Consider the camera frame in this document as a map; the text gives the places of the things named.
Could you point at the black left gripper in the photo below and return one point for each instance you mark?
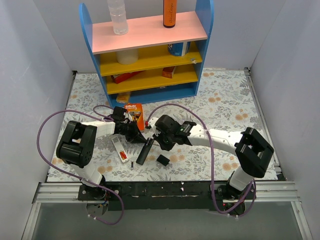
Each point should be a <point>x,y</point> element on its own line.
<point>130,130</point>

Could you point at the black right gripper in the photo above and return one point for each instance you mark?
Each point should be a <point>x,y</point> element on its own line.
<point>159,139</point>

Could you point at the black remote control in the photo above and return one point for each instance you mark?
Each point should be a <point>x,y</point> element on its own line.
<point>145,151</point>

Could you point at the black battery cover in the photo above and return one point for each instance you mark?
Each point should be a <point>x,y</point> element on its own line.
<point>163,160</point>

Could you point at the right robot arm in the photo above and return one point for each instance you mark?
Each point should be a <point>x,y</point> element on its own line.
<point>254,153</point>

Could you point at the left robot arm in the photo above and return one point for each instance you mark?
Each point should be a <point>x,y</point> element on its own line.
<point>76,146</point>

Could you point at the orange razor box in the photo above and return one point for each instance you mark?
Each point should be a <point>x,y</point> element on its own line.
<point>137,114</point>

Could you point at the yellow packet on shelf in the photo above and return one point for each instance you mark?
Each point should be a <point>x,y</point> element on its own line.
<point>123,97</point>

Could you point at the red box on shelf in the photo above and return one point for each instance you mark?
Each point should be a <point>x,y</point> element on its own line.
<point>119,78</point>

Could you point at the orange box on shelf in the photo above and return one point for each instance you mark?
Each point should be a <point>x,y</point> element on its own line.
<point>168,72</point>

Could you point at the floral table mat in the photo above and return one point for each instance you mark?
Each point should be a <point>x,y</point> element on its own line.
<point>223,102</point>

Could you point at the blue shelf unit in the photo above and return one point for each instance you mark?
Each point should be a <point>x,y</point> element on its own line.
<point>151,38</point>

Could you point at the white cup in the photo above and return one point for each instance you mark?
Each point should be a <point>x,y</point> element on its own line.
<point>127,57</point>

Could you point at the blue white can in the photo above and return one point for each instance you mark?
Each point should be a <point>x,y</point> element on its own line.
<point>179,49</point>

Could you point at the orange cologne bottle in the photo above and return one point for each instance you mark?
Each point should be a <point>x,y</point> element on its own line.
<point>169,13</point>

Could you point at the clear plastic bottle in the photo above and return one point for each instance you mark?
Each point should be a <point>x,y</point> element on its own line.
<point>118,16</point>

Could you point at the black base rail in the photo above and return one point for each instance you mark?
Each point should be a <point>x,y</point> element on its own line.
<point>167,195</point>

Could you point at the aluminium frame rail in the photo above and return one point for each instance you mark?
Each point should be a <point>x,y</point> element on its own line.
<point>268,191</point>

